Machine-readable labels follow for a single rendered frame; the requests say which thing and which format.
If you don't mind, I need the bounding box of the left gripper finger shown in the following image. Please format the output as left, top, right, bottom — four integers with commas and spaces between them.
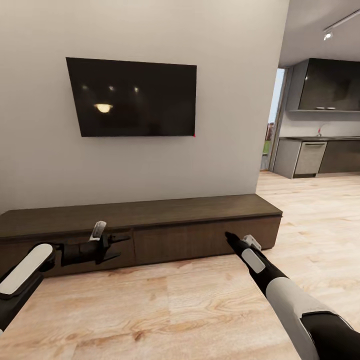
102, 251, 123, 263
108, 233, 131, 248

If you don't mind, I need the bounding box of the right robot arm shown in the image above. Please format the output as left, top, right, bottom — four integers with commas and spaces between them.
224, 232, 360, 360

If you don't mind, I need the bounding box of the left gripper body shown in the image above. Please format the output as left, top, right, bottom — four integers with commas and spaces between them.
77, 234, 109, 265

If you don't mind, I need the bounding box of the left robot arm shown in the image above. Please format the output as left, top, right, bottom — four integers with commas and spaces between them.
0, 220, 131, 336

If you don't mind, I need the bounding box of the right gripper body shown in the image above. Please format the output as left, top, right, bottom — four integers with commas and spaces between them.
226, 233, 246, 255

